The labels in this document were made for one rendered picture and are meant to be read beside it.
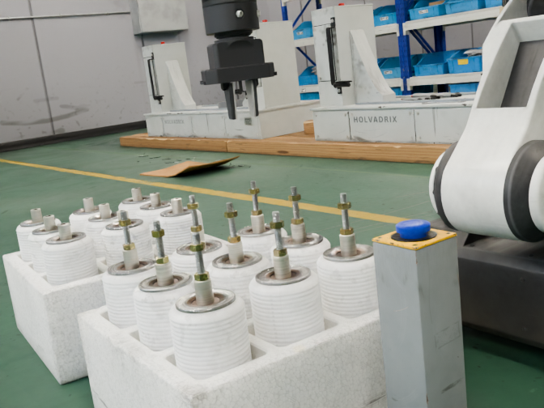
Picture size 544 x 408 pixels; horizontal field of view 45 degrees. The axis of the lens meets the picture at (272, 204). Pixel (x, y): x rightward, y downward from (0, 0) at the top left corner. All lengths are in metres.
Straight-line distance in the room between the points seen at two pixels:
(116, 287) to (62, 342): 0.31
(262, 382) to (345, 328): 0.14
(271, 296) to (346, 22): 2.97
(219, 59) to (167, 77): 4.39
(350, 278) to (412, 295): 0.17
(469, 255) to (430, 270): 0.39
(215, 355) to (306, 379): 0.12
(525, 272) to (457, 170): 0.21
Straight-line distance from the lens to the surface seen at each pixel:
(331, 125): 3.66
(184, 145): 4.89
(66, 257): 1.28
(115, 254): 1.33
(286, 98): 4.33
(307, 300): 0.86
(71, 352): 1.30
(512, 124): 0.98
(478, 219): 0.97
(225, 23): 1.07
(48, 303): 1.26
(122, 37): 7.75
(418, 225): 0.77
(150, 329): 0.92
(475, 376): 1.15
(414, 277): 0.76
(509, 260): 1.11
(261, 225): 1.13
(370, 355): 0.92
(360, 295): 0.93
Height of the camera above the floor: 0.53
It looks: 12 degrees down
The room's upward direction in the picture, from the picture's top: 7 degrees counter-clockwise
